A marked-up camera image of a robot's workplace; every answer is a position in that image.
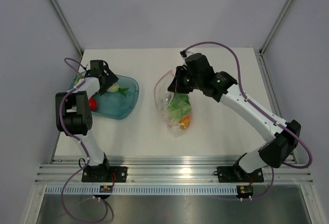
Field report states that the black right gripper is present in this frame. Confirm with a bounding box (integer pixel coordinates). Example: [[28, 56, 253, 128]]
[[168, 66, 203, 94]]

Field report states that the white eggplant green stem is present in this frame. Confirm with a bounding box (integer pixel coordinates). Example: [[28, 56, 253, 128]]
[[107, 82, 129, 97]]

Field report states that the green lettuce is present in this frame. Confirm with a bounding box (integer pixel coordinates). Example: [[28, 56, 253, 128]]
[[168, 93, 192, 119]]

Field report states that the clear pink zip top bag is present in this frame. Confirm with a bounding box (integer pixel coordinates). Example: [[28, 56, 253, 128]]
[[153, 69, 189, 137]]

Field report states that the red tomato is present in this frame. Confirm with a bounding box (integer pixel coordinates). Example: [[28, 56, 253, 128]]
[[89, 97, 98, 111]]

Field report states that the red orange mango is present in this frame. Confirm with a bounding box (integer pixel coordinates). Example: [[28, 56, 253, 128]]
[[178, 114, 192, 129]]

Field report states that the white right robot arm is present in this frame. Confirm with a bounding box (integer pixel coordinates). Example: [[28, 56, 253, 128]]
[[168, 51, 301, 182]]

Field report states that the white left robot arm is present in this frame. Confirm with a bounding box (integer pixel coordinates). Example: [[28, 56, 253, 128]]
[[55, 60, 118, 182]]

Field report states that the white cauliflower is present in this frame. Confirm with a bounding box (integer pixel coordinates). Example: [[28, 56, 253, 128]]
[[75, 76, 84, 86]]

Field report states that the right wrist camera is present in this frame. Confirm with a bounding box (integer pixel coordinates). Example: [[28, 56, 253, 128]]
[[179, 50, 194, 60]]

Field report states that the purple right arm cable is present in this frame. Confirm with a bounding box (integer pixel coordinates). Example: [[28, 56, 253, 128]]
[[181, 41, 313, 201]]

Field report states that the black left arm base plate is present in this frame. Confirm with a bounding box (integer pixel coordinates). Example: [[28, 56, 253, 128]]
[[81, 166, 128, 183]]

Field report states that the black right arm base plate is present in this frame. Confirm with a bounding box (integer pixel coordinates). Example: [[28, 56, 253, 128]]
[[213, 165, 264, 183]]

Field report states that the aluminium frame rail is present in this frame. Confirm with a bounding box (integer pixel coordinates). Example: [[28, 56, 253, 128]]
[[34, 157, 314, 185]]

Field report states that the left aluminium corner post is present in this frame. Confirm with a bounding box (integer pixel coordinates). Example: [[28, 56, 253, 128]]
[[48, 0, 84, 58]]

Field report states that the aluminium corner post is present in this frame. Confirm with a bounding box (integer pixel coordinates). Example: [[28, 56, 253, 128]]
[[48, 0, 84, 58], [259, 0, 295, 57]]

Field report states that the white slotted cable duct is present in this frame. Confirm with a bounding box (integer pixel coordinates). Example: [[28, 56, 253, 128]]
[[45, 184, 237, 196]]

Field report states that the right aluminium corner post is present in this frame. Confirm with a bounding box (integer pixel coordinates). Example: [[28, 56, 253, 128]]
[[259, 0, 295, 57]]

